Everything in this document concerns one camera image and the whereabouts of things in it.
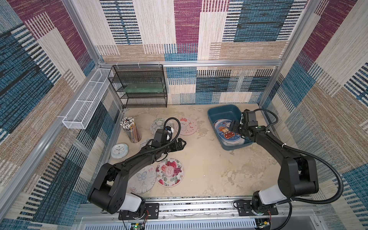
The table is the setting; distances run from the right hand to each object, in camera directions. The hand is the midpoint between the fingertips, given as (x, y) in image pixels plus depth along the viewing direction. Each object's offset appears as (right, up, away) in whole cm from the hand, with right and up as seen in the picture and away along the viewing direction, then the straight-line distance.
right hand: (237, 128), depth 91 cm
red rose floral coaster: (-41, -26, -5) cm, 49 cm away
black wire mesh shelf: (-63, +29, +7) cm, 70 cm away
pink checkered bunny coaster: (-30, +1, +17) cm, 35 cm away
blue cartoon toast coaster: (-6, +1, +13) cm, 14 cm away
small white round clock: (-75, -14, +2) cm, 76 cm away
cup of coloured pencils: (-66, +2, -5) cm, 66 cm away
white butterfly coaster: (-57, -29, -8) cm, 64 cm away
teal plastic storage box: (+3, +11, +21) cm, 24 cm away
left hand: (-34, -9, -4) cm, 36 cm away
